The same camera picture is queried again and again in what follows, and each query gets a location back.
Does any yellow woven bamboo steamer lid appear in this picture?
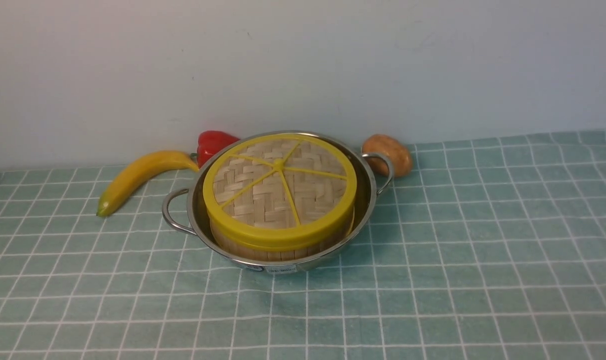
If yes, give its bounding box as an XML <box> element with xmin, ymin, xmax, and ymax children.
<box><xmin>203</xmin><ymin>134</ymin><xmax>358</xmax><ymax>224</ymax></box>

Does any yellow rimmed bamboo steamer basket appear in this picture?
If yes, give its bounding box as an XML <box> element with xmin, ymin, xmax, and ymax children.
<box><xmin>210</xmin><ymin>209</ymin><xmax>354</xmax><ymax>262</ymax></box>

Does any stainless steel pot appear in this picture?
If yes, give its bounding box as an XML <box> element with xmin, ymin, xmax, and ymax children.
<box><xmin>162</xmin><ymin>131</ymin><xmax>395</xmax><ymax>275</ymax></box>

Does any brown potato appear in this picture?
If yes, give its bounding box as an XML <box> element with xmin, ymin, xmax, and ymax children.
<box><xmin>361</xmin><ymin>134</ymin><xmax>413</xmax><ymax>178</ymax></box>

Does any red bell pepper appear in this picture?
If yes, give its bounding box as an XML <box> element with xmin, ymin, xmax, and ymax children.
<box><xmin>197</xmin><ymin>130</ymin><xmax>240</xmax><ymax>167</ymax></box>

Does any yellow banana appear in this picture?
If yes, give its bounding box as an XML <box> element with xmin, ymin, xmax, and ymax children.
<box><xmin>96</xmin><ymin>150</ymin><xmax>200</xmax><ymax>218</ymax></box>

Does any green checkered tablecloth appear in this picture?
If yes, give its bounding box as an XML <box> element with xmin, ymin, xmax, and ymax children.
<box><xmin>0</xmin><ymin>131</ymin><xmax>606</xmax><ymax>360</ymax></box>

